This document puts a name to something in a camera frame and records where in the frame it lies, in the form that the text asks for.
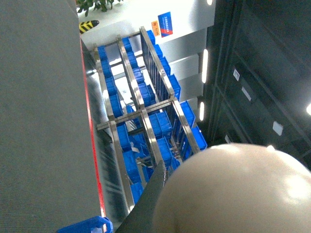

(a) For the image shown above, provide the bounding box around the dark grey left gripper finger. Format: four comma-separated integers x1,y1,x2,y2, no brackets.
116,160,167,233

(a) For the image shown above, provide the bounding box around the blue plastic part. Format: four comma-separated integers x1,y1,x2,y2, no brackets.
56,216,114,233

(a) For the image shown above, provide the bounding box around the beige plastic dustpan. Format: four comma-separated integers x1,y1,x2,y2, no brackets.
153,143,311,233

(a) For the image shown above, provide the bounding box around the metal roller shelf rack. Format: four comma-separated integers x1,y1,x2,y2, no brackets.
94,27,207,214

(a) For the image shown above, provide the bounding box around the yellow black bollard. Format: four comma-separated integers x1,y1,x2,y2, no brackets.
79,20,100,34

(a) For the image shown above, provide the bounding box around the green potted plant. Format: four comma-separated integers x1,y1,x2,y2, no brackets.
75,0,123,17

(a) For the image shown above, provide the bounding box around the blue wall sign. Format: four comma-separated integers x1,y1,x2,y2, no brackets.
158,12,173,38

